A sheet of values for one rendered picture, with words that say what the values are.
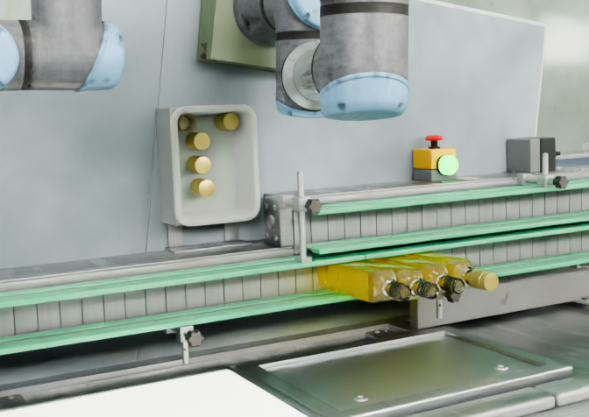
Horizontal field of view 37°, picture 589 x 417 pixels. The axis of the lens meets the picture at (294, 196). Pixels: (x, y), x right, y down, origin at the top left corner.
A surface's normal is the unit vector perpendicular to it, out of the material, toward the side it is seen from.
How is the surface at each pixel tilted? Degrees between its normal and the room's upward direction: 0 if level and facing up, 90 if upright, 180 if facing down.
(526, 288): 0
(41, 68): 26
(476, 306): 0
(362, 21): 34
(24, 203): 0
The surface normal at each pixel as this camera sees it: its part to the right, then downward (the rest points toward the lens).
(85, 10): 0.67, 0.07
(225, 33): 0.45, 0.09
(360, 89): -0.11, 0.14
